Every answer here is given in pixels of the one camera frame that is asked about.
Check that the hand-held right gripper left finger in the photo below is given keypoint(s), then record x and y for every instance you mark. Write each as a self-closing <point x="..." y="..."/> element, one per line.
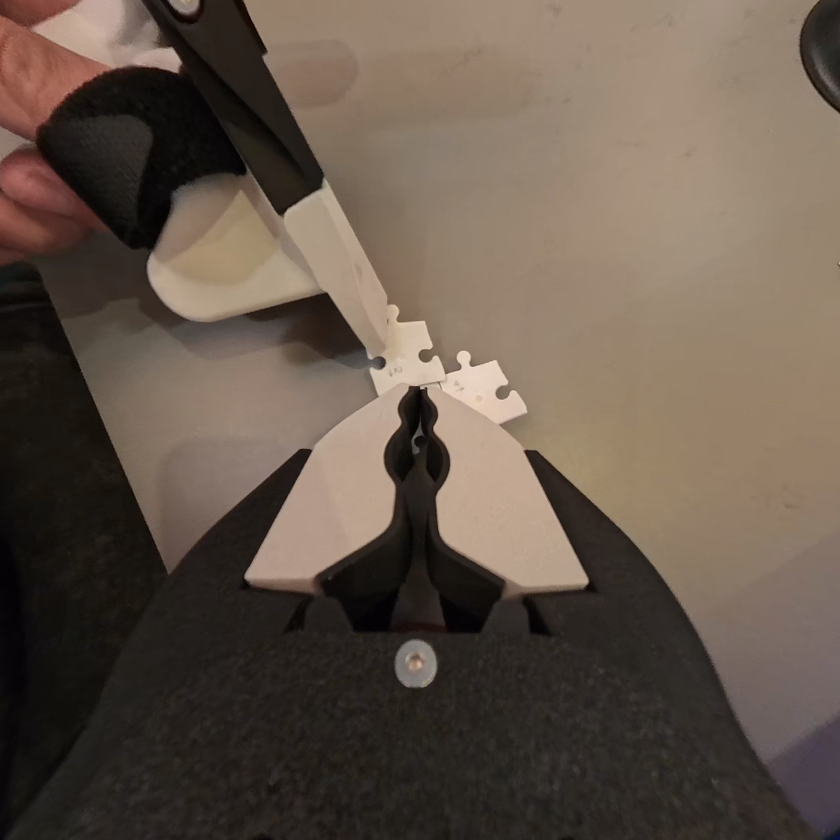
<point x="328" y="512"/>

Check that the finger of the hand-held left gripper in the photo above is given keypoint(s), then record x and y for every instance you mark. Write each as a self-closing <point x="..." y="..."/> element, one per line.
<point x="341" y="275"/>

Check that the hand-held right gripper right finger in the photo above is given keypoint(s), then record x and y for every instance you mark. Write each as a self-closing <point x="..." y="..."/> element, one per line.
<point x="505" y="512"/>

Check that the teal faced puzzle piece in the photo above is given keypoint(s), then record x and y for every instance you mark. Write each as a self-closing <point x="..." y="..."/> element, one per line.
<point x="403" y="358"/>

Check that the person's left hand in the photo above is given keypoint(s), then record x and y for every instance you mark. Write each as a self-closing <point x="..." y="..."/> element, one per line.
<point x="33" y="79"/>

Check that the person's dark grey garment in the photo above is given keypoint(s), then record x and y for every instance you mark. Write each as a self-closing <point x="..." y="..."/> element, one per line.
<point x="52" y="525"/>

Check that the black round stand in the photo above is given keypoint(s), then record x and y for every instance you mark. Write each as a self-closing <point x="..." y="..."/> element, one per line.
<point x="827" y="52"/>

